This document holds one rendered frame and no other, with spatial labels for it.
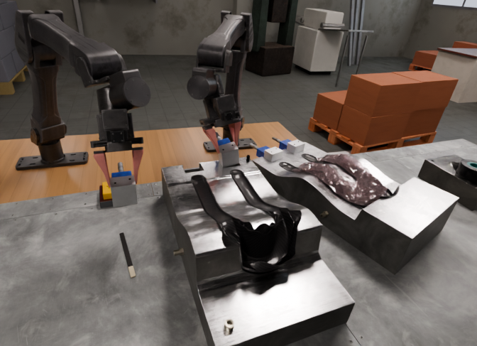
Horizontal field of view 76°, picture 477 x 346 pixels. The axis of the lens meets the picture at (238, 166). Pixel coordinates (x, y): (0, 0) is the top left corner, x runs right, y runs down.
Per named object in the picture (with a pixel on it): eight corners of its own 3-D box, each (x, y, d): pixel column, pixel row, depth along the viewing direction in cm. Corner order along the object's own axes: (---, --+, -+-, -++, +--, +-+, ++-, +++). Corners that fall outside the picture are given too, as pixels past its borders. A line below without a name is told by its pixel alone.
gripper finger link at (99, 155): (135, 185, 64) (129, 141, 63) (97, 190, 61) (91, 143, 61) (133, 182, 70) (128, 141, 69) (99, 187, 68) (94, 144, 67)
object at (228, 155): (209, 141, 96) (206, 127, 92) (223, 137, 97) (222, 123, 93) (223, 168, 87) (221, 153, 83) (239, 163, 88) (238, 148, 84)
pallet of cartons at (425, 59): (482, 82, 629) (498, 47, 595) (449, 82, 600) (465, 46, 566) (433, 67, 725) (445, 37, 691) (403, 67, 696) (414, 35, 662)
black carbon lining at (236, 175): (187, 182, 82) (187, 150, 77) (243, 174, 88) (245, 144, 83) (233, 287, 55) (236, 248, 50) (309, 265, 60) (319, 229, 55)
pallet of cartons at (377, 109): (303, 125, 354) (315, 62, 319) (381, 118, 396) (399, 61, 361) (351, 160, 287) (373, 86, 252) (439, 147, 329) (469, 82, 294)
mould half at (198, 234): (162, 194, 88) (160, 153, 81) (245, 181, 97) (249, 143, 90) (215, 371, 49) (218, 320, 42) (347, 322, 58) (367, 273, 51)
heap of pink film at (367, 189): (285, 172, 92) (289, 148, 89) (322, 157, 103) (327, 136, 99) (361, 219, 76) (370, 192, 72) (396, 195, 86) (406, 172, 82)
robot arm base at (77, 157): (82, 141, 96) (84, 132, 101) (7, 147, 90) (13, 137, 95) (87, 163, 100) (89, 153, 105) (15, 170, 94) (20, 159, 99)
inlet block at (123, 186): (110, 174, 76) (107, 155, 73) (131, 171, 78) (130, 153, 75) (113, 207, 66) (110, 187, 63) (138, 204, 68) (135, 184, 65)
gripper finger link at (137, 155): (147, 184, 65) (142, 139, 64) (111, 189, 62) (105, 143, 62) (145, 180, 71) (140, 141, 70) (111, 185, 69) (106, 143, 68)
